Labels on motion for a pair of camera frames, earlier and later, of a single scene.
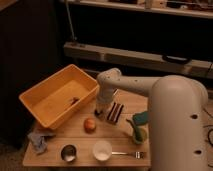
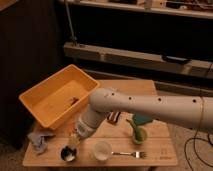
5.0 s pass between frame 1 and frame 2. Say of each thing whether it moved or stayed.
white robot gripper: moved
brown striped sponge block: stayed
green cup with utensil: stayed
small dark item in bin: stayed
